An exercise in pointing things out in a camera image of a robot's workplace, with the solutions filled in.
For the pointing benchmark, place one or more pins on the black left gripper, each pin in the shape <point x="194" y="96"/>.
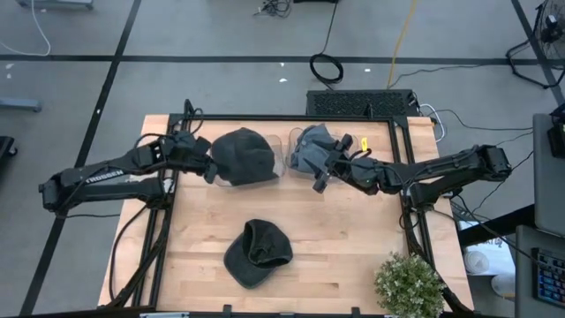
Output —
<point x="190" y="150"/>

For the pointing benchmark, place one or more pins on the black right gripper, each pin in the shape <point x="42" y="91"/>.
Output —
<point x="342" y="165"/>

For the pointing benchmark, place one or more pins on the light grey baseball cap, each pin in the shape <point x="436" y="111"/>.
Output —
<point x="311" y="148"/>

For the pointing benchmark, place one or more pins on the black baseball cap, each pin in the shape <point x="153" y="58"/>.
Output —
<point x="256" y="265"/>
<point x="245" y="156"/>

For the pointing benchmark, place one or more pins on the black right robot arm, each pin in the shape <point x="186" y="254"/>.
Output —
<point x="441" y="170"/>

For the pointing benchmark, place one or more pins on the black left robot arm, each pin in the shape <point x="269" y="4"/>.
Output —
<point x="101" y="181"/>

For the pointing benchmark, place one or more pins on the yellow tag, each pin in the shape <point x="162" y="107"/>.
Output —
<point x="364" y="143"/>

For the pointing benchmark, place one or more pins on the black computer case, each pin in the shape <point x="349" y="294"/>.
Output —
<point x="353" y="103"/>

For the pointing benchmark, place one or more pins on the green potted plant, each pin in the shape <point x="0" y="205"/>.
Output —
<point x="408" y="287"/>

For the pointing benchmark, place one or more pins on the grey table foot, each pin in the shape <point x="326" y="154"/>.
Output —
<point x="20" y="105"/>

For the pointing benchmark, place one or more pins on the black caster foot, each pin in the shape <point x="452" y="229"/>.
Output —
<point x="6" y="148"/>

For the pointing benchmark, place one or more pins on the white paper roll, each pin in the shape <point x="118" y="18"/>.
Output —
<point x="503" y="285"/>
<point x="476" y="262"/>

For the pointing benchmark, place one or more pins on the grey cart base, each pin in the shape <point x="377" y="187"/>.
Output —
<point x="53" y="3"/>

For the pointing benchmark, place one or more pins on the grey flat panel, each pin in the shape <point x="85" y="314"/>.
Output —
<point x="545" y="194"/>

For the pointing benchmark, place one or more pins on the grey desk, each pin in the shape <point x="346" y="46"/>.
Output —
<point x="523" y="282"/>

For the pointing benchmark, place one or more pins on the black device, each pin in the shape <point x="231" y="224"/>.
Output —
<point x="557" y="139"/>

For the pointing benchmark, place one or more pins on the black floor fan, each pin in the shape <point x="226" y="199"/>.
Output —
<point x="552" y="33"/>

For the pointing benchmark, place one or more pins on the black aluminium table frame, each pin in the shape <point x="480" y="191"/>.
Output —
<point x="282" y="118"/>

